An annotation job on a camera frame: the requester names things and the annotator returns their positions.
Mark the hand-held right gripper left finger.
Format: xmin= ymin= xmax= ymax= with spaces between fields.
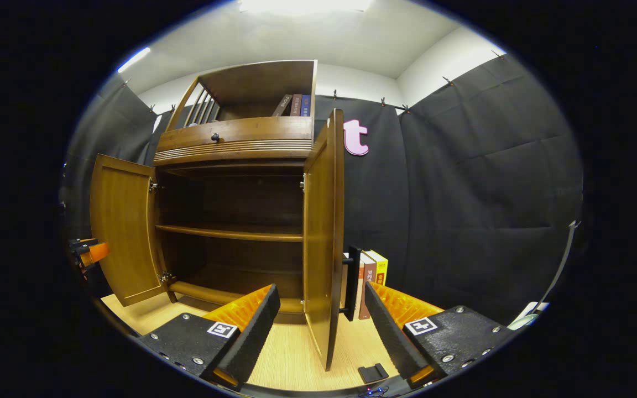
xmin=140 ymin=284 xmax=281 ymax=391

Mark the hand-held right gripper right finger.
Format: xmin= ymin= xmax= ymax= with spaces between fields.
xmin=364 ymin=280 xmax=519 ymax=388

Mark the black cabinet door handle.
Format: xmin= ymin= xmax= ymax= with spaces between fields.
xmin=342 ymin=246 xmax=363 ymax=322

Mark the wooden double-door shoe cabinet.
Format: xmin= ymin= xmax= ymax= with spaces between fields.
xmin=89 ymin=60 xmax=363 ymax=372

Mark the beige book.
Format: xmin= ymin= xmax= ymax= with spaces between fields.
xmin=343 ymin=252 xmax=366 ymax=321

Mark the brown spine book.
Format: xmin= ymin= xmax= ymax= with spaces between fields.
xmin=358 ymin=253 xmax=378 ymax=320

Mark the black backdrop cloth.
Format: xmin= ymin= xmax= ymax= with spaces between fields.
xmin=61 ymin=53 xmax=584 ymax=327

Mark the small ceiling light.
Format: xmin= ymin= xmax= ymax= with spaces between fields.
xmin=117 ymin=46 xmax=152 ymax=73

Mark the large ceiling light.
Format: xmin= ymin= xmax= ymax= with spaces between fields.
xmin=238 ymin=0 xmax=375 ymax=15

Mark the white cable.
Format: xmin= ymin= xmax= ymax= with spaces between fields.
xmin=508 ymin=220 xmax=582 ymax=331

